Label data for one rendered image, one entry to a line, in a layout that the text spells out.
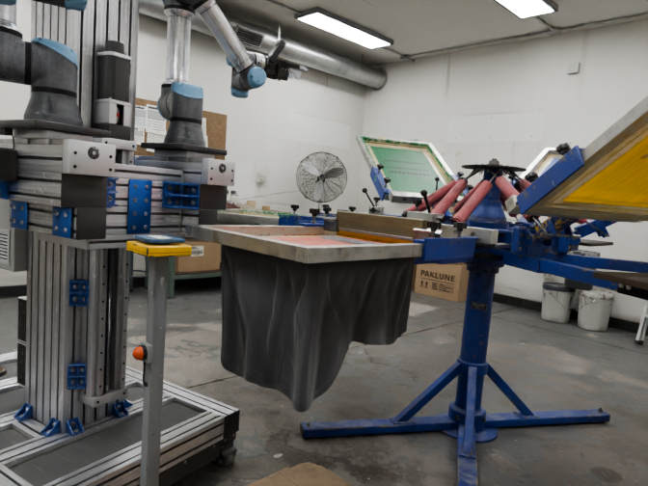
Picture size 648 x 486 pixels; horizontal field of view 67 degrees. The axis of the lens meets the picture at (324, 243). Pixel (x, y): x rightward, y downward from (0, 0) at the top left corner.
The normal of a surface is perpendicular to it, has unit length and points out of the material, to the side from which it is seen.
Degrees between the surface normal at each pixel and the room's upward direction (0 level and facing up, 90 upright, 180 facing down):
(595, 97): 90
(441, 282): 90
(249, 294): 94
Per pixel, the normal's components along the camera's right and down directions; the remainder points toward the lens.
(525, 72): -0.71, 0.02
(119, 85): 0.84, 0.11
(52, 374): -0.53, 0.04
